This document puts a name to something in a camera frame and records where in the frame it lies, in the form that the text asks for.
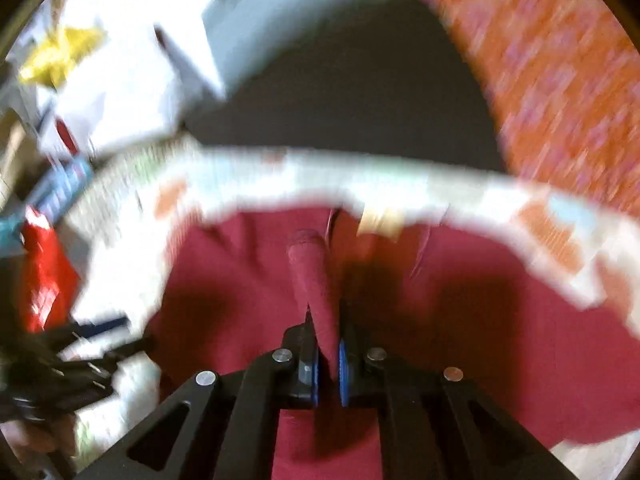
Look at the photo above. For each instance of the dark brown cushion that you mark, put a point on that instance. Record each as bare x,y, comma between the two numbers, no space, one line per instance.
384,78

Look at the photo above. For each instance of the blue patterned box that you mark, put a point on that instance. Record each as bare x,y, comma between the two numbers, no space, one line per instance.
60,187

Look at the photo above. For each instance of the dark red small garment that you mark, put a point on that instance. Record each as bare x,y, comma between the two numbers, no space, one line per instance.
436,297

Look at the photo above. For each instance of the white paper bag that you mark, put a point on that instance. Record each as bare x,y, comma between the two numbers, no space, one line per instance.
153,62

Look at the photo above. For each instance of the yellow packet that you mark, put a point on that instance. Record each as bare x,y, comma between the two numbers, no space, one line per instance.
56,56

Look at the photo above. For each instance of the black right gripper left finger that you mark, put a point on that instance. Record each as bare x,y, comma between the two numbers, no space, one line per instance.
220,426

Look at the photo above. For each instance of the red plastic bag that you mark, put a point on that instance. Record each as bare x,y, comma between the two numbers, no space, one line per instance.
49,282

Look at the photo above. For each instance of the orange floral fabric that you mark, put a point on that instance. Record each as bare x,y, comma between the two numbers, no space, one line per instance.
562,79

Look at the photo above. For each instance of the white quilt with hearts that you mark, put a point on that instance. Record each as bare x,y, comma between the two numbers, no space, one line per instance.
124,230

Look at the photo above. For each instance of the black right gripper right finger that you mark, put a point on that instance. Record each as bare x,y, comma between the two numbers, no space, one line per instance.
433,425

